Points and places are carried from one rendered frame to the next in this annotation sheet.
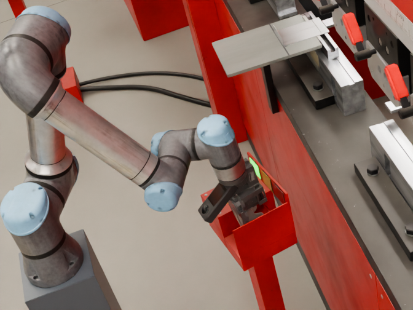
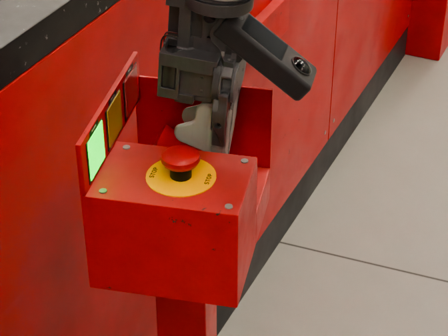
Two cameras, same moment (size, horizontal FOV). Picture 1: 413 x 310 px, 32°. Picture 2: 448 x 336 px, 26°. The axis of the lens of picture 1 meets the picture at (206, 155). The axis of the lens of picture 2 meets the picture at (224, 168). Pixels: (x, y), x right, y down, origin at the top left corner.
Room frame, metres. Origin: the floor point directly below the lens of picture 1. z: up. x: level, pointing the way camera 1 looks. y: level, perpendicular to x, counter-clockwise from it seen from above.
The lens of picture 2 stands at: (2.09, 0.38, 1.34)
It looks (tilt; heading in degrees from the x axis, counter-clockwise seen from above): 34 degrees down; 208
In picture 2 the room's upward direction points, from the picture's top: straight up
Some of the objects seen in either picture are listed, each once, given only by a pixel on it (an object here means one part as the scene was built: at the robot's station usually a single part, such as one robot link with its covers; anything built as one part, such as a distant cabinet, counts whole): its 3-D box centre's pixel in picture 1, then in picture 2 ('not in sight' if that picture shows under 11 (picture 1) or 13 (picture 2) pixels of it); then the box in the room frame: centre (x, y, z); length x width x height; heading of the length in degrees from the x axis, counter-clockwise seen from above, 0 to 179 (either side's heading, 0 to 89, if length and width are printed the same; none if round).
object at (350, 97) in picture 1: (326, 60); not in sight; (1.65, -0.39, 0.92); 0.39 x 0.06 x 0.10; 3
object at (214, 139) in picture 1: (217, 141); not in sight; (1.29, -0.03, 1.04); 0.09 x 0.08 x 0.11; 69
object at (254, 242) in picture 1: (246, 210); (183, 174); (1.35, -0.06, 0.75); 0.20 x 0.16 x 0.18; 16
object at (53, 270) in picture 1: (48, 251); not in sight; (1.33, 0.45, 0.82); 0.15 x 0.15 x 0.10
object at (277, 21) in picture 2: not in sight; (268, 27); (0.67, -0.28, 0.58); 0.15 x 0.02 x 0.07; 3
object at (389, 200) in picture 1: (391, 205); not in sight; (1.10, -0.36, 0.89); 0.30 x 0.05 x 0.03; 3
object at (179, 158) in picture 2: not in sight; (181, 167); (1.39, -0.04, 0.79); 0.04 x 0.04 x 0.04
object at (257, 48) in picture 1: (265, 45); not in sight; (1.70, -0.24, 1.00); 0.26 x 0.18 x 0.01; 93
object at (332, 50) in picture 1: (320, 35); not in sight; (1.68, -0.39, 0.98); 0.20 x 0.03 x 0.03; 3
